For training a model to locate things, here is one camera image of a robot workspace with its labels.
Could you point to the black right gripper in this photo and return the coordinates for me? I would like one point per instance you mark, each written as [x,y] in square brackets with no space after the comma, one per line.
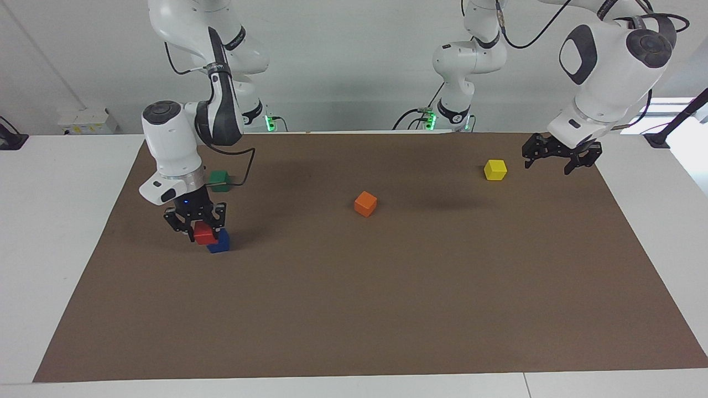
[193,209]

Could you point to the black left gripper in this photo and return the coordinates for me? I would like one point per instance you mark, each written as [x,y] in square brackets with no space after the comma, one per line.
[561,149]

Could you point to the red cube block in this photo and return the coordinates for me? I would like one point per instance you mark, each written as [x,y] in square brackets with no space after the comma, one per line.
[206,234]

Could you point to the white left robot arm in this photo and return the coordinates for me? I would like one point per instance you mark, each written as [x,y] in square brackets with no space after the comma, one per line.
[608,72]

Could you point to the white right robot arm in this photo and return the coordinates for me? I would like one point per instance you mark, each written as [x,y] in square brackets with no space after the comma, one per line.
[168,143]

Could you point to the blue cube block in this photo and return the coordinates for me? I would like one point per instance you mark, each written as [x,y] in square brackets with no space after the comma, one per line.
[222,244]

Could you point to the green cube block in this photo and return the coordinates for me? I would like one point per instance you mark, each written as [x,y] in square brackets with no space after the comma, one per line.
[220,185]

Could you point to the yellow cube block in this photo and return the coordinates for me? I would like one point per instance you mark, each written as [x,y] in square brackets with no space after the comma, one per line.
[495,170]

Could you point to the orange cube block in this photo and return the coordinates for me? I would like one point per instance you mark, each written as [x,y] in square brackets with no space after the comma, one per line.
[365,204]

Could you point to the black clamp with pole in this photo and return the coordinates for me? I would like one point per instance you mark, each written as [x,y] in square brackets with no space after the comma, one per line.
[677,119]

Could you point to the brown table mat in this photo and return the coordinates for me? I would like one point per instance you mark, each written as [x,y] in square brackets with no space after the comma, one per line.
[354,298]

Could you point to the small black table clamp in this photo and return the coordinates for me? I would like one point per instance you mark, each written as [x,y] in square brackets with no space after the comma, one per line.
[11,141]

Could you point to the white wall box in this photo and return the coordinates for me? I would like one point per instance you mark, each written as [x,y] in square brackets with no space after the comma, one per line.
[88,121]

